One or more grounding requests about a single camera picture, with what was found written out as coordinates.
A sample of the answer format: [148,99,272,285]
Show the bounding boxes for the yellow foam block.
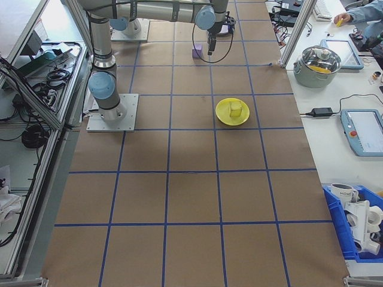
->
[229,100,243,118]

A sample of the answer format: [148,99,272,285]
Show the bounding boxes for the forearm in blue sleeve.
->
[348,0,383,23]

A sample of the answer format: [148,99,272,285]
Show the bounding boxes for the person hand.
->
[334,12,354,26]

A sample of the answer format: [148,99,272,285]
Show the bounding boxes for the black flat device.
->
[270,0,303,17]

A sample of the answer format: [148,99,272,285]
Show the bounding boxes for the yellow plastic plate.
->
[215,97,251,127]

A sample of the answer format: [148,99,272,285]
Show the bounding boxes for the white keyboard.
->
[313,0,333,22]

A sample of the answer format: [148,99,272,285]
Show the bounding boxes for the steel pot with lid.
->
[293,45,342,88]

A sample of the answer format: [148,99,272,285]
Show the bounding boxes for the blue grey teach pendant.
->
[320,38,365,72]
[340,109,383,157]

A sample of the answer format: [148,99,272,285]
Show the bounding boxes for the black power adapter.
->
[311,107,335,117]

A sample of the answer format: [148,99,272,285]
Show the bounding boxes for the green circuit board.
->
[20,49,74,75]

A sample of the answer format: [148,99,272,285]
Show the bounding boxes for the white printed mug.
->
[330,182,359,206]

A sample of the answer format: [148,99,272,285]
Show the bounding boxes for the blue plastic bin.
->
[322,185,383,264]

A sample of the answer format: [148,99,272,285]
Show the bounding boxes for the white pipe fitting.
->
[344,199,383,254]

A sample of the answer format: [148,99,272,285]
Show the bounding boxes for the white cloth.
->
[0,166,23,231]

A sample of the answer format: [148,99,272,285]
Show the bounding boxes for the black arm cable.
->
[191,22,236,63]

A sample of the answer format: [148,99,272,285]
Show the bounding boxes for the coloured wire bundle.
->
[273,22,293,47]

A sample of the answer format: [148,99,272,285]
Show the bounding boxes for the aluminium profile post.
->
[279,0,318,70]

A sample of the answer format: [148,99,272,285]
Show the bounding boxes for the white square base plate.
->
[86,93,140,132]
[110,18,150,42]

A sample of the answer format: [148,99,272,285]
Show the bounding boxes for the black adapter cable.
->
[300,94,383,117]

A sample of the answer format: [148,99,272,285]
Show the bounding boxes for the V-shaped metal bar frame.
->
[0,0,90,280]

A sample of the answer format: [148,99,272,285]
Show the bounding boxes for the black coiled cable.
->
[22,124,48,149]

